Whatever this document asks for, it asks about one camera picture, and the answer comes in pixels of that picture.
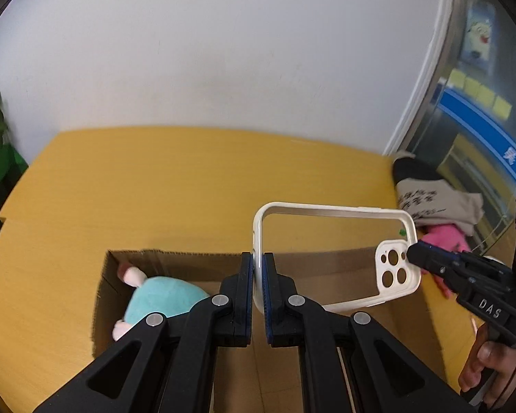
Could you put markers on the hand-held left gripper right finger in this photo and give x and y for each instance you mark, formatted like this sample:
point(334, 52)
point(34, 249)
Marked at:
point(270, 305)

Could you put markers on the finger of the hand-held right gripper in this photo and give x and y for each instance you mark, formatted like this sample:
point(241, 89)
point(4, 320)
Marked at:
point(464, 258)
point(443, 269)

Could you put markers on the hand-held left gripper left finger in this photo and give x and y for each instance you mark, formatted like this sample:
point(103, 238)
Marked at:
point(241, 301)

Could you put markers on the cream clear phone case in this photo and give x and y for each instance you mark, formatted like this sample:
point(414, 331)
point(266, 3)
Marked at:
point(408, 285)

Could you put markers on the shallow cardboard box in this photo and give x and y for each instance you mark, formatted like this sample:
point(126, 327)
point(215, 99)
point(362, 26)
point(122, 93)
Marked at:
point(180, 266)

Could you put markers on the yellow wooden desktop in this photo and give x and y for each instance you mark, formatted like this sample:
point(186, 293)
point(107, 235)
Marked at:
point(155, 180)

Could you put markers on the person's right hand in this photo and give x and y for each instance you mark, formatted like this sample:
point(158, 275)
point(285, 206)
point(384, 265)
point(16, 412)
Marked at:
point(486, 357)

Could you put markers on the beige printed cloth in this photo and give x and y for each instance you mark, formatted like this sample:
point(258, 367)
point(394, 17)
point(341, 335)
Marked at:
point(434, 198)

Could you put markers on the teal and pink plush toy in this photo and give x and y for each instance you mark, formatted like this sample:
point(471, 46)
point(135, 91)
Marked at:
point(163, 294)

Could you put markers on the blue door banner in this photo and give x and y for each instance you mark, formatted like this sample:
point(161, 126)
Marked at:
point(477, 124)

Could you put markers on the yellow sticky note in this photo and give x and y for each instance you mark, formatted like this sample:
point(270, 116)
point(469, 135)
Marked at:
point(456, 79)
point(486, 94)
point(472, 86)
point(502, 105)

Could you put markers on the cartoon sheep sticker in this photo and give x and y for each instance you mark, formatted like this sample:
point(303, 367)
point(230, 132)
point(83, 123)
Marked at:
point(478, 34)

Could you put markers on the glass door with metal frame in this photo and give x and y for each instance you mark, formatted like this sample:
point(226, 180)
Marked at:
point(438, 73)

